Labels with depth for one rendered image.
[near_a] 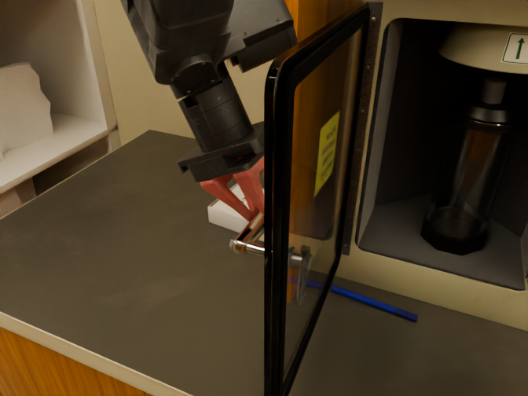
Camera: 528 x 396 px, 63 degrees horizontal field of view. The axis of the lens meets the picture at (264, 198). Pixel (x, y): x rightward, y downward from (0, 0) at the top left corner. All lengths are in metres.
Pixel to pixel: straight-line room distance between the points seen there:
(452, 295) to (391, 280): 0.09
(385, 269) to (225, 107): 0.44
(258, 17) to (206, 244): 0.54
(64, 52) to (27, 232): 0.70
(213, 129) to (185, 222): 0.52
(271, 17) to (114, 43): 1.02
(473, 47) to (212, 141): 0.35
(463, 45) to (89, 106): 1.18
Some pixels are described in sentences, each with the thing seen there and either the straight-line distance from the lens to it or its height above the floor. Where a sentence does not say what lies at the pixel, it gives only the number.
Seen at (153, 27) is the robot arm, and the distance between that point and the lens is 0.30.
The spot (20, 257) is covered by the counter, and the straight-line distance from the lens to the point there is 0.93.
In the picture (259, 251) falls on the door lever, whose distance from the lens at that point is 0.41.
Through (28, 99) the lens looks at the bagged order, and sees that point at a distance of 1.42.
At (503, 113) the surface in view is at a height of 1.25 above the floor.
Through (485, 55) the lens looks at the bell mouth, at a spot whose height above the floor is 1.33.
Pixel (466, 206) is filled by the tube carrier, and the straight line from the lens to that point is 0.72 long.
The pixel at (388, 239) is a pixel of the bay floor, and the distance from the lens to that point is 0.76.
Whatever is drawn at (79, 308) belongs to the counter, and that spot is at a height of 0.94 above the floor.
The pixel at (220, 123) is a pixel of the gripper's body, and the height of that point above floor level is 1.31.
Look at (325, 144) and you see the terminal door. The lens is 0.45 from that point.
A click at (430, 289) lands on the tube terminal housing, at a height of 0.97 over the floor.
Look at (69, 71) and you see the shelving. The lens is 1.54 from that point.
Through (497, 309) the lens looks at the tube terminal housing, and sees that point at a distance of 0.77.
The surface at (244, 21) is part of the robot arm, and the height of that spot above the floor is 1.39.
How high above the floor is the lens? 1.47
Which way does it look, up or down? 32 degrees down
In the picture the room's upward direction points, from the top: straight up
